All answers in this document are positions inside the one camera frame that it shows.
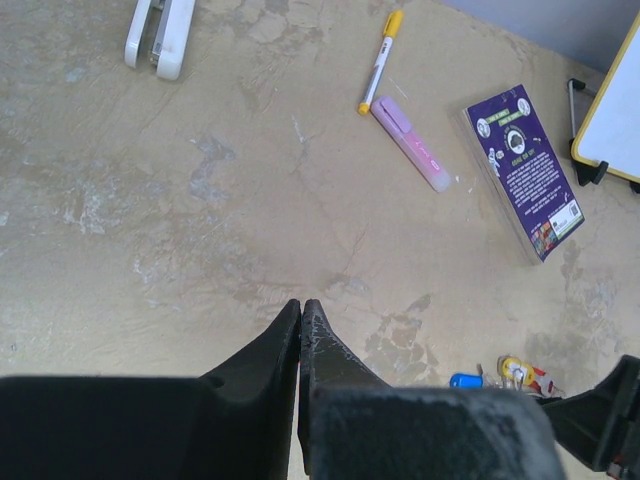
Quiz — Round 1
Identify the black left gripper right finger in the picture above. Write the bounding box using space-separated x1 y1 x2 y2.
298 299 566 479

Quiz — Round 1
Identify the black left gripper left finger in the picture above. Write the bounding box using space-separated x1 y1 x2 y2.
1 300 301 479

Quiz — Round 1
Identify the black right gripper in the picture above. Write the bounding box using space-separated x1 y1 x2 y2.
542 355 639 479

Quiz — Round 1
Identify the red key tag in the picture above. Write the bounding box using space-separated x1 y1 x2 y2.
529 367 564 398

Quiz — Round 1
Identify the yellow key tag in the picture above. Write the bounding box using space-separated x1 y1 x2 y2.
498 356 535 389

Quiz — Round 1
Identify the small blue key tag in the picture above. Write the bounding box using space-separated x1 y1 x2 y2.
449 373 484 389

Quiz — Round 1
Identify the black whiteboard stand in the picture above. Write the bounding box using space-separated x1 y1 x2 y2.
567 77 639 194

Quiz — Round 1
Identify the purple paperback book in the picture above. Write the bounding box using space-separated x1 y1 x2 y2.
458 84 585 264

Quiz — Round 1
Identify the yellow framed whiteboard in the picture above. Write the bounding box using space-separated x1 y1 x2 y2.
571 19 639 192

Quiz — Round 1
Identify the pink translucent lead case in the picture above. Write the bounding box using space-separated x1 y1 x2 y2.
371 96 451 193

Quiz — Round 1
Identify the white stapler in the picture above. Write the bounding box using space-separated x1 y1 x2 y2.
124 0 196 81

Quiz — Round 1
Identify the yellow capped marker pen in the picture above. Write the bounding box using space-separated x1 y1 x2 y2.
357 10 404 116

